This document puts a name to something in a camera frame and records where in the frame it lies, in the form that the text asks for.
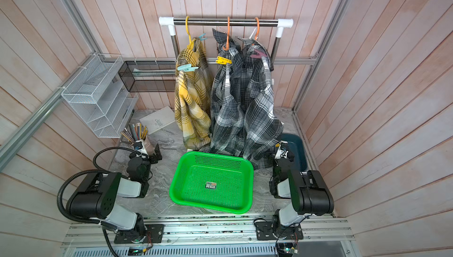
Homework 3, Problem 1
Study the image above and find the orange hanger left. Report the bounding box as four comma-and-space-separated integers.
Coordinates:
223, 16, 230, 51

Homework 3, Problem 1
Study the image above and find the grey plaid shirt right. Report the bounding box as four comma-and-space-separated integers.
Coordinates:
241, 38, 284, 170

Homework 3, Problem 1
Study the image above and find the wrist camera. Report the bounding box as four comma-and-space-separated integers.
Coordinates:
274, 144, 289, 160
132, 140, 148, 156

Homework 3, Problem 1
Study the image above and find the aluminium front rail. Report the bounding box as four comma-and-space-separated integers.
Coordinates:
61, 212, 355, 248

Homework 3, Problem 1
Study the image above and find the orange hanger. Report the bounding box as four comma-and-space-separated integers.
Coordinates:
223, 16, 230, 51
250, 17, 260, 41

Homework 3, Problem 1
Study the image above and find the yellow plastic hanger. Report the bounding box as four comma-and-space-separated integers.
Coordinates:
185, 15, 193, 44

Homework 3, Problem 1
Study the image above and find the white wire shelf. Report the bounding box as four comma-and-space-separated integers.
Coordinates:
61, 54, 138, 139

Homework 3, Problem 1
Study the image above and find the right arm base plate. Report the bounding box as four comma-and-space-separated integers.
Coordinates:
252, 218, 303, 240

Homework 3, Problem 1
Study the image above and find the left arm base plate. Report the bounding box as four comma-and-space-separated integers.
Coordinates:
114, 224, 164, 244

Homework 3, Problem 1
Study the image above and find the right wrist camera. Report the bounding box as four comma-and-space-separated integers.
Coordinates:
274, 144, 289, 160

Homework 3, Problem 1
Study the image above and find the black mesh shelf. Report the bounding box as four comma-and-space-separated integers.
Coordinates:
118, 60, 176, 93

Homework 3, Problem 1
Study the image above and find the pink clothespin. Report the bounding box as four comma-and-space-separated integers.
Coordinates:
250, 50, 268, 59

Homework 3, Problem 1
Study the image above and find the yellow clothespin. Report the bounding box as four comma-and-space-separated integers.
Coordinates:
215, 56, 232, 65

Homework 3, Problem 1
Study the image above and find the green plastic basket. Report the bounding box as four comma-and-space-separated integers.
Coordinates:
169, 152, 254, 215

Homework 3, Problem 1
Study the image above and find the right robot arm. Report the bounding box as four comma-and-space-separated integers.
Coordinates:
269, 141, 335, 238

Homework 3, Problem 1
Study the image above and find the pink pencil cup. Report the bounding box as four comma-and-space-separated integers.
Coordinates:
121, 122, 154, 155

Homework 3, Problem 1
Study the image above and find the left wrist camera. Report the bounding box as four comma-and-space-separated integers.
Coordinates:
132, 140, 148, 156

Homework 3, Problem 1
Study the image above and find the grey plaid shirt left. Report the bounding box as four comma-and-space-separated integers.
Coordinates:
211, 29, 245, 157

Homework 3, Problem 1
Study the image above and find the dark teal tray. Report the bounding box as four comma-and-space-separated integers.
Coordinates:
279, 133, 309, 172

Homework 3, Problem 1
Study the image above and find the yellow plaid shirt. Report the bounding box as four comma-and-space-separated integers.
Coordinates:
175, 38, 212, 150

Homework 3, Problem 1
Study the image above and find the orange hanger right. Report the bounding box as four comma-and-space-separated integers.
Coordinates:
250, 17, 260, 41

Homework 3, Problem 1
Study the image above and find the grey plaid shirt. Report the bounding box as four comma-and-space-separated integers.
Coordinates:
241, 38, 284, 170
211, 29, 245, 157

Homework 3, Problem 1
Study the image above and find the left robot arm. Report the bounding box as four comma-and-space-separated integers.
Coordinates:
57, 141, 162, 244

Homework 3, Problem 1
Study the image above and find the metal clothes rack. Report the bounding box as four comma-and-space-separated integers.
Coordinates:
158, 17, 294, 64

